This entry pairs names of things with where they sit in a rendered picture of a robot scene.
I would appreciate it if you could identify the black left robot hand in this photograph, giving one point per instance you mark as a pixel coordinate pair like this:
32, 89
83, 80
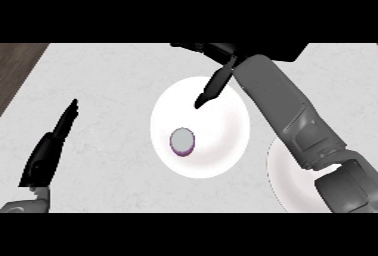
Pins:
47, 153

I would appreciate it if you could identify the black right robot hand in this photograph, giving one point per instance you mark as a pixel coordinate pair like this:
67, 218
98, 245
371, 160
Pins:
216, 83

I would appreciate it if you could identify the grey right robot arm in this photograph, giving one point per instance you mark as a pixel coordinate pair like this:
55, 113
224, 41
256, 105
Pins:
301, 133

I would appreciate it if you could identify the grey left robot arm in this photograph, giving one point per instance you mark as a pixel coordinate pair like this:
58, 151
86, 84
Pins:
27, 203

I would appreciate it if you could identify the large white plate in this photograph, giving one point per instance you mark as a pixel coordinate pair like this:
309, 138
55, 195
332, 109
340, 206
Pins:
216, 140

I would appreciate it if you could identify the purple can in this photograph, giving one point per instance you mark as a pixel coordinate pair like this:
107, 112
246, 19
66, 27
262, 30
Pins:
182, 142

